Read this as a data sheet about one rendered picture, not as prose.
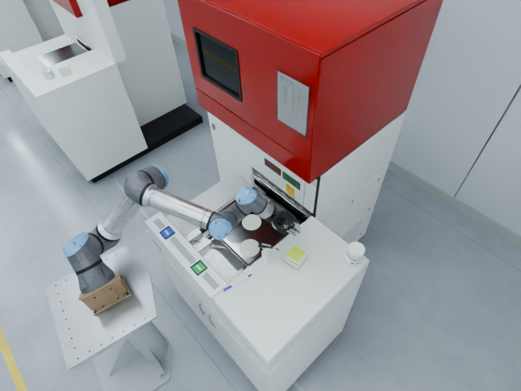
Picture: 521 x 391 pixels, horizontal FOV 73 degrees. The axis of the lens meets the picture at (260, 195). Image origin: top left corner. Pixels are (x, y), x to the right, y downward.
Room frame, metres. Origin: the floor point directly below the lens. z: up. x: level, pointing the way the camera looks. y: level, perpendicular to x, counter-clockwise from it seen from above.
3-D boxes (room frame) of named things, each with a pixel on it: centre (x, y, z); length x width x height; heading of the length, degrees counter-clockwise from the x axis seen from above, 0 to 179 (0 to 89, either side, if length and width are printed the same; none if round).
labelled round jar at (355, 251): (0.77, -0.39, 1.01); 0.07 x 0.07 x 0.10
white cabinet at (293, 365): (0.93, 0.08, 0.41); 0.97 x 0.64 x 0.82; 40
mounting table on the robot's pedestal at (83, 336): (0.73, 0.76, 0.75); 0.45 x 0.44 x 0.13; 121
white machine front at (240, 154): (1.35, 0.00, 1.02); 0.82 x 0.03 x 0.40; 40
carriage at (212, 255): (0.87, 0.25, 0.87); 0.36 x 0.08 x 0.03; 40
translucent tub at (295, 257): (0.78, -0.14, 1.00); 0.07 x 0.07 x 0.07; 49
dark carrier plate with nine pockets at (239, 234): (1.05, 0.05, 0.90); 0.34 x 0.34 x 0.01; 40
